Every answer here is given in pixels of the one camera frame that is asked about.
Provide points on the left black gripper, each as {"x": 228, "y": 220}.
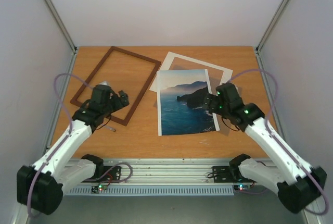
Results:
{"x": 124, "y": 99}

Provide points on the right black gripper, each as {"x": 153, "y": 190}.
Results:
{"x": 210, "y": 103}

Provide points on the brown hardboard backing panel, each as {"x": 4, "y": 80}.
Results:
{"x": 213, "y": 90}

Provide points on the seascape photo print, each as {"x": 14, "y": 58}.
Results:
{"x": 180, "y": 96}

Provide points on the brown wooden picture frame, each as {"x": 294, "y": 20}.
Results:
{"x": 122, "y": 68}

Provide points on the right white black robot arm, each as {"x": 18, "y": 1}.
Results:
{"x": 296, "y": 183}

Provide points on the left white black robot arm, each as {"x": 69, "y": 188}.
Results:
{"x": 41, "y": 186}

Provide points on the right small circuit board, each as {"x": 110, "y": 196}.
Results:
{"x": 243, "y": 187}

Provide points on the small circuit board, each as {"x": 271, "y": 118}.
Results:
{"x": 243, "y": 187}
{"x": 98, "y": 189}

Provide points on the left small circuit board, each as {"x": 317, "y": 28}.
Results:
{"x": 98, "y": 189}

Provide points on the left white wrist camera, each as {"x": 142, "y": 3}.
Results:
{"x": 105, "y": 83}

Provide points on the aluminium rail front beam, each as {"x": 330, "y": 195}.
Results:
{"x": 198, "y": 171}

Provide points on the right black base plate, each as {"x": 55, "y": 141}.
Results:
{"x": 222, "y": 174}

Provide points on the grey slotted cable duct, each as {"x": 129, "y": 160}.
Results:
{"x": 156, "y": 190}

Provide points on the left aluminium corner post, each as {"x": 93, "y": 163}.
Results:
{"x": 53, "y": 11}

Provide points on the aluminium corner post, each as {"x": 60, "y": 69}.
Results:
{"x": 53, "y": 11}
{"x": 272, "y": 24}

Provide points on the right aluminium corner post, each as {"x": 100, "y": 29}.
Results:
{"x": 272, "y": 24}

